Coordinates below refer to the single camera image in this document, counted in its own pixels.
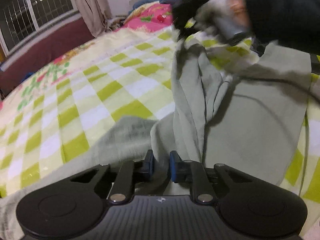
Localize floral pink bedsheet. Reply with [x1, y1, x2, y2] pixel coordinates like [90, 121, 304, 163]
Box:
[1, 2, 172, 113]

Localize maroon sofa bench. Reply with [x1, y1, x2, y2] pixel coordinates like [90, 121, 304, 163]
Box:
[1, 18, 94, 95]

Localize right beige curtain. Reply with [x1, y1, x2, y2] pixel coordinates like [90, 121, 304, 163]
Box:
[75, 0, 112, 37]

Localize grey-green pants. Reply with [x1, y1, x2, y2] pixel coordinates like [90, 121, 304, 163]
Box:
[1, 26, 319, 239]

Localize green checkered plastic sheet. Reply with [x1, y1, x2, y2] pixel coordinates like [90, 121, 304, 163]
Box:
[0, 29, 320, 203]

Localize grey gloved right hand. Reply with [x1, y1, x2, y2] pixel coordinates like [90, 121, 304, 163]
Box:
[226, 0, 251, 29]

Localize barred window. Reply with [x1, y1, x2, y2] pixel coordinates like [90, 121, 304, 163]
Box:
[1, 0, 78, 55]

